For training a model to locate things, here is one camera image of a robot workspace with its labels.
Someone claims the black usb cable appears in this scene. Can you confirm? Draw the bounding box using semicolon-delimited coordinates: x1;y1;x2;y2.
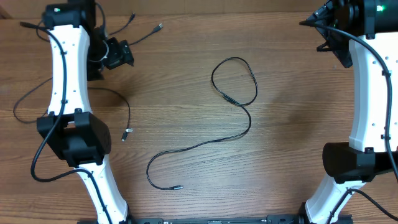
12;23;164;142

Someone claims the long black cable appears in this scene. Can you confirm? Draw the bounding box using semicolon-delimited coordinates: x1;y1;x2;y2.
146;57;259;191

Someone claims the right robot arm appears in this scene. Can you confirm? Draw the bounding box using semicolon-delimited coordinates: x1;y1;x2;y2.
292;0;397;223

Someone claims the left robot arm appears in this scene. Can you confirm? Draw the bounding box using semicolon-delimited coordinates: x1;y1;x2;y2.
36;1;134;223

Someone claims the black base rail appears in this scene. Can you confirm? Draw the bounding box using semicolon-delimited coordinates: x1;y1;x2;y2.
76;213;354;224

